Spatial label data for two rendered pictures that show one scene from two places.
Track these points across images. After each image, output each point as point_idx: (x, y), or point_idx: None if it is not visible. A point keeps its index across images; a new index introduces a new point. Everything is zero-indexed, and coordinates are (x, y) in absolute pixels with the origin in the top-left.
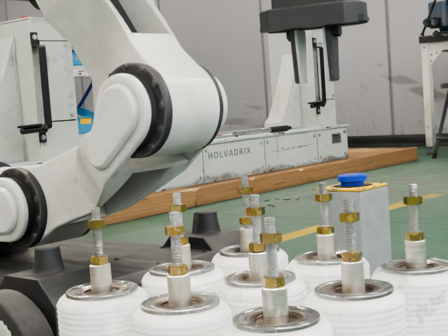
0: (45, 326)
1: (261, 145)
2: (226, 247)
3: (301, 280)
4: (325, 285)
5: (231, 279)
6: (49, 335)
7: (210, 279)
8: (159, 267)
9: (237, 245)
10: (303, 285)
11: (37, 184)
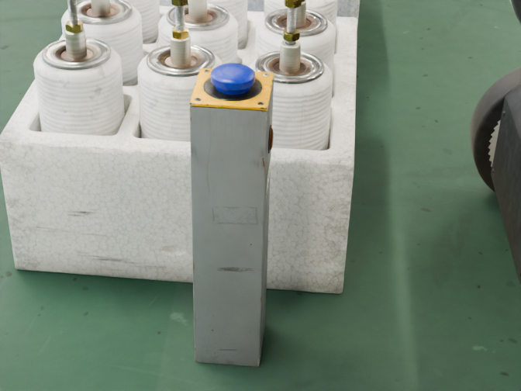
0: (495, 98)
1: None
2: (320, 64)
3: (165, 26)
4: (128, 11)
5: (217, 9)
6: (488, 106)
7: (257, 25)
8: (321, 20)
9: (317, 72)
10: (160, 27)
11: None
